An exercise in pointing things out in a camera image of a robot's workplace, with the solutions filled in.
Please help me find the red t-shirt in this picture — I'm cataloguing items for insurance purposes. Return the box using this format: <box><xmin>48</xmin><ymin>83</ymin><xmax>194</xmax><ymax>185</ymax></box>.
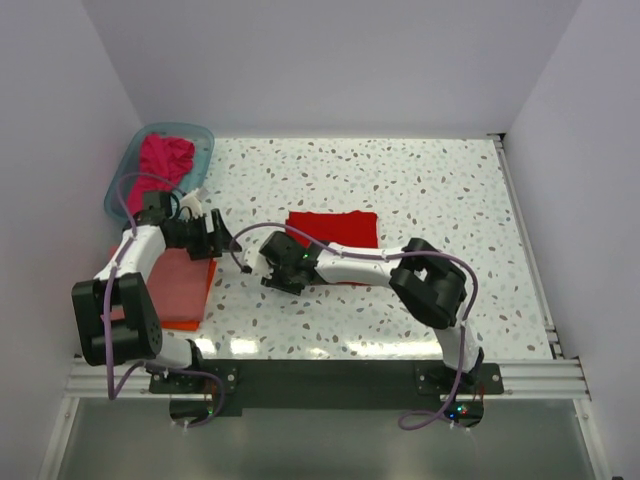
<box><xmin>285</xmin><ymin>210</ymin><xmax>380</xmax><ymax>287</ymax></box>

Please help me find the aluminium frame rail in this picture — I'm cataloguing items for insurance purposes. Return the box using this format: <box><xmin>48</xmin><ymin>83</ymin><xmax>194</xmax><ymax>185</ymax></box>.
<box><xmin>64</xmin><ymin>359</ymin><xmax>591</xmax><ymax>400</ymax></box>

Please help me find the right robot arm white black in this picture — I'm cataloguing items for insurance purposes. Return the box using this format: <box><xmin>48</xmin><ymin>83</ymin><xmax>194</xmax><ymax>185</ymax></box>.
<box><xmin>245</xmin><ymin>231</ymin><xmax>483</xmax><ymax>375</ymax></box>

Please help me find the pink folded t-shirt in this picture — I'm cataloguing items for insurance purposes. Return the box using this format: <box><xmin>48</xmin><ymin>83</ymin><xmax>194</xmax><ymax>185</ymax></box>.
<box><xmin>107</xmin><ymin>244</ymin><xmax>214</xmax><ymax>324</ymax></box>

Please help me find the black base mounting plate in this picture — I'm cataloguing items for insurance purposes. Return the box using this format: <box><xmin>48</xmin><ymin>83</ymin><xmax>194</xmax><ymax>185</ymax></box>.
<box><xmin>149</xmin><ymin>360</ymin><xmax>505</xmax><ymax>426</ymax></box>

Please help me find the orange folded t-shirt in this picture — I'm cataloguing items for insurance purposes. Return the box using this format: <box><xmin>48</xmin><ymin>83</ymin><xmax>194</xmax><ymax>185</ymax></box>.
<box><xmin>160</xmin><ymin>252</ymin><xmax>217</xmax><ymax>332</ymax></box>

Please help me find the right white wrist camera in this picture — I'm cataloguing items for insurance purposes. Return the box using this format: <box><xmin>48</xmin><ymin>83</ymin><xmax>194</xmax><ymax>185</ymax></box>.
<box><xmin>242</xmin><ymin>248</ymin><xmax>272</xmax><ymax>277</ymax></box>

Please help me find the magenta crumpled t-shirt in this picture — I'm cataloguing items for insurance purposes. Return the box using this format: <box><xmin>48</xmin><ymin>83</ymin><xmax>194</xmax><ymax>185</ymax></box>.
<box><xmin>127</xmin><ymin>133</ymin><xmax>195</xmax><ymax>213</ymax></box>

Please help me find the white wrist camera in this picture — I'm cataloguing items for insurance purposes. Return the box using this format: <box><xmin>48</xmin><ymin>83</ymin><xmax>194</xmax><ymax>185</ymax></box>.
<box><xmin>179</xmin><ymin>186</ymin><xmax>209</xmax><ymax>217</ymax></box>
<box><xmin>242</xmin><ymin>248</ymin><xmax>272</xmax><ymax>277</ymax></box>

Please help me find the teal plastic bin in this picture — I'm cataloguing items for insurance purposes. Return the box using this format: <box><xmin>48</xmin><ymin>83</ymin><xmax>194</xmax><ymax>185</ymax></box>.
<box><xmin>103</xmin><ymin>122</ymin><xmax>215</xmax><ymax>223</ymax></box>

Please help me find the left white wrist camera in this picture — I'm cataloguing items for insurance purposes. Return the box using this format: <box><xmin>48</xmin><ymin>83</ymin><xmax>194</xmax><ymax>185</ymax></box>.
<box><xmin>179</xmin><ymin>186</ymin><xmax>209</xmax><ymax>217</ymax></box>

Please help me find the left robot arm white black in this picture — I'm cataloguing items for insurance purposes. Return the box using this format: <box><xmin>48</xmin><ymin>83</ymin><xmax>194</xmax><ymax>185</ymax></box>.
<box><xmin>71</xmin><ymin>191</ymin><xmax>241</xmax><ymax>369</ymax></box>

